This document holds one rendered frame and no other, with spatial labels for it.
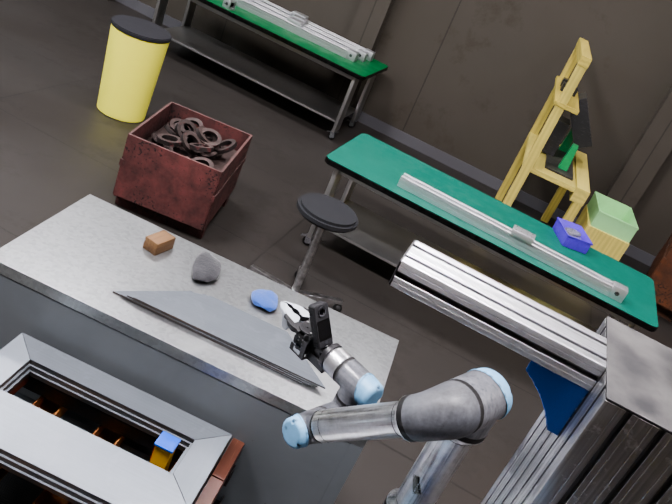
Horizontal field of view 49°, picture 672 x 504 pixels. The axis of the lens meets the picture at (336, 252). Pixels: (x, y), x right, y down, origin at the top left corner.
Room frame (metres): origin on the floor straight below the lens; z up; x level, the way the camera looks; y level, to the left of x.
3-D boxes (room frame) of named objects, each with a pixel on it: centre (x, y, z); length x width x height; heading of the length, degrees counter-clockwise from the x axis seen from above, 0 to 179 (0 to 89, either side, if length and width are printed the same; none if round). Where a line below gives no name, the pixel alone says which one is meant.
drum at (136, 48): (5.68, 2.13, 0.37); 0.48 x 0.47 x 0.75; 80
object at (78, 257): (2.10, 0.32, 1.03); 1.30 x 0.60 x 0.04; 87
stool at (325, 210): (3.99, 0.17, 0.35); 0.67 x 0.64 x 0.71; 167
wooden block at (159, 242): (2.27, 0.60, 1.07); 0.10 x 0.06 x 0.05; 162
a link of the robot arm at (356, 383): (1.46, -0.18, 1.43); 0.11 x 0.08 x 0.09; 55
